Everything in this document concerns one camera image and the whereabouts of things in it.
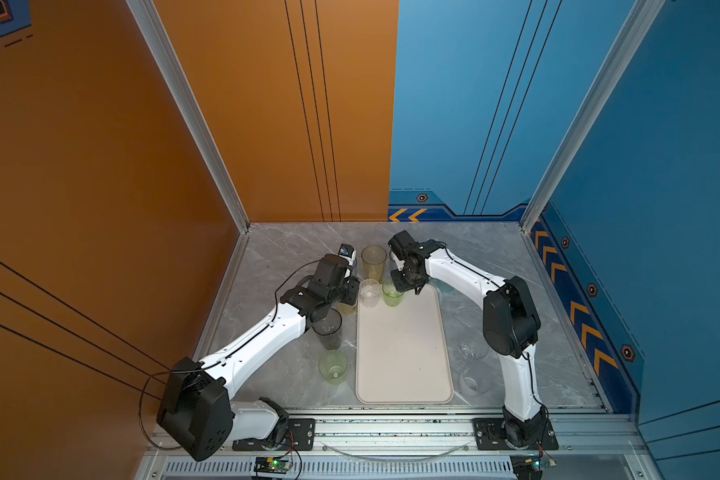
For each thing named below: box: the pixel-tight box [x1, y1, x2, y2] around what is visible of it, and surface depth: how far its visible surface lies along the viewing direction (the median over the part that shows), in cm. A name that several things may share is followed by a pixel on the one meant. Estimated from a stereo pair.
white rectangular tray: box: [356, 284, 454, 405], surface depth 86 cm
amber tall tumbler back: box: [361, 244, 387, 283], surface depth 97 cm
